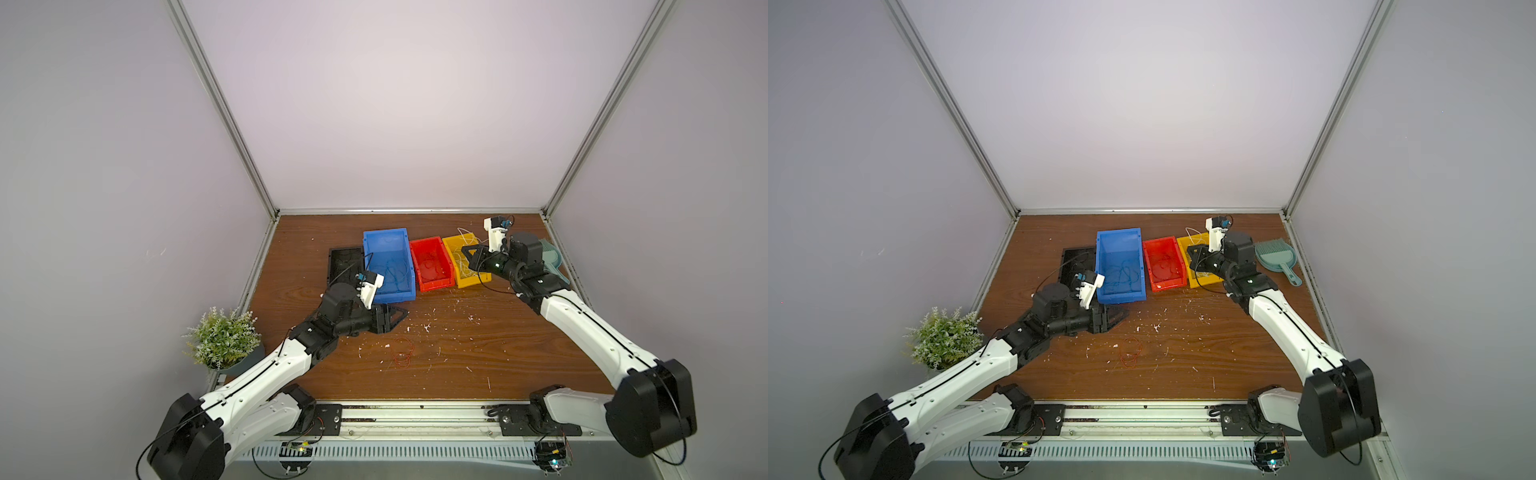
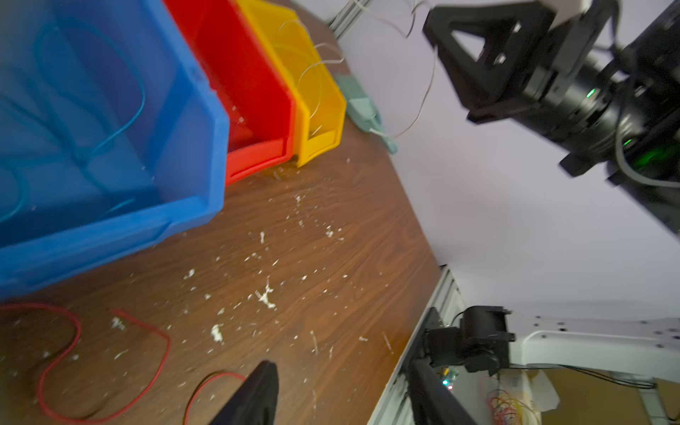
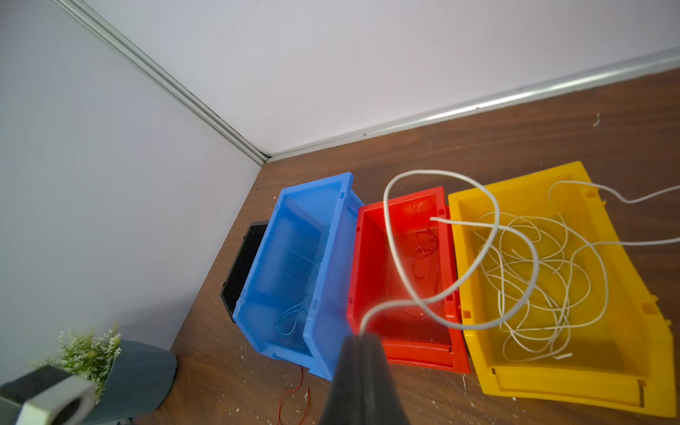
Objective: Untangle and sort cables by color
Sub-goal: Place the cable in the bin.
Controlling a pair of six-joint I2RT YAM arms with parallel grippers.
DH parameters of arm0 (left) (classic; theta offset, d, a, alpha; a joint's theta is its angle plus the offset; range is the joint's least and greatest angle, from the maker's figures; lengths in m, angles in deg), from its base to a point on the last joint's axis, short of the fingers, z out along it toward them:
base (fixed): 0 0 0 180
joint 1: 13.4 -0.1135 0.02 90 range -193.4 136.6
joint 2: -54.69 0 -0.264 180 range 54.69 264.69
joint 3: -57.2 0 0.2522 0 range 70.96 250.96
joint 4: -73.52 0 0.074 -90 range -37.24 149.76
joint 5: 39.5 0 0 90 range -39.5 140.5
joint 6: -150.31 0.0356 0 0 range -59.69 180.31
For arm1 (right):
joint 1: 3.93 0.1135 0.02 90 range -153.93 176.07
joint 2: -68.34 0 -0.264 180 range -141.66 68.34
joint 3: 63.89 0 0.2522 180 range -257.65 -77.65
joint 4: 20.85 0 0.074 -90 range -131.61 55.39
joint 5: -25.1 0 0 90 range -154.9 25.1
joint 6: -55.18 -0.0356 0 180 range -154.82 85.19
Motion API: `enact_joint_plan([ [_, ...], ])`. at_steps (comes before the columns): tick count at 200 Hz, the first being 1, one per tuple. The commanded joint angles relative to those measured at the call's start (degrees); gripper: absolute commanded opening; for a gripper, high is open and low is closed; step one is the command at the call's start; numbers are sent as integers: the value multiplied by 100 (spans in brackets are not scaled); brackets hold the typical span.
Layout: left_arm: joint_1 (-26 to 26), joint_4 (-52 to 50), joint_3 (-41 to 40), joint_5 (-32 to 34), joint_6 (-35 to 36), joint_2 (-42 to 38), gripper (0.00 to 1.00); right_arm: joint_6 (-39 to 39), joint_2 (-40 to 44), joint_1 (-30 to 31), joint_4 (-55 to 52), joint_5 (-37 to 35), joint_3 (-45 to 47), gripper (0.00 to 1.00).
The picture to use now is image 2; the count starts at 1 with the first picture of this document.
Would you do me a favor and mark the green dustpan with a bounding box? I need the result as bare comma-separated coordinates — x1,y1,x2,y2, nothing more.
333,74,398,154

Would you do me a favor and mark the red plastic bin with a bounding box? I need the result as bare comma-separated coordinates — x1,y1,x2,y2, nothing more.
165,0,296,185

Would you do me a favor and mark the blue plastic bin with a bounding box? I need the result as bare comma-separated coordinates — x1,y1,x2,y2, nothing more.
1,1,230,299

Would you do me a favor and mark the white cable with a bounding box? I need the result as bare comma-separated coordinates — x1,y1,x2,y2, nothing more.
355,0,439,140
275,18,346,136

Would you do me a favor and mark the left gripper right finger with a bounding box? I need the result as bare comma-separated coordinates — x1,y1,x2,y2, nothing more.
407,359,476,425

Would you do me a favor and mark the yellow plastic bin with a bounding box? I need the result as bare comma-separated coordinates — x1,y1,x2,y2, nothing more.
237,1,346,168

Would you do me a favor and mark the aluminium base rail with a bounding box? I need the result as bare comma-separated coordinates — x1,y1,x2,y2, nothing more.
365,265,469,425

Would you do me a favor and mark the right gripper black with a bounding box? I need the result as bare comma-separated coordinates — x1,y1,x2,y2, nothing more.
423,1,620,143

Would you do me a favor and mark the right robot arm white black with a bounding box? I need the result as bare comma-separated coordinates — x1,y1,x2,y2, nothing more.
423,1,679,382

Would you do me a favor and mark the right controller board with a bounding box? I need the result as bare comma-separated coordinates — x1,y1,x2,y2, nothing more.
438,367,460,391

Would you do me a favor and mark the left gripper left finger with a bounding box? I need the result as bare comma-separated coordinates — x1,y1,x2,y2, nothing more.
210,361,279,425

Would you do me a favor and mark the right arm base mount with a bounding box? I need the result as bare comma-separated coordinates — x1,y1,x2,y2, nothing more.
400,306,516,375

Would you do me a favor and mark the blue cable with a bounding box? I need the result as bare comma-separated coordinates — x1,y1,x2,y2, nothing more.
0,18,147,224

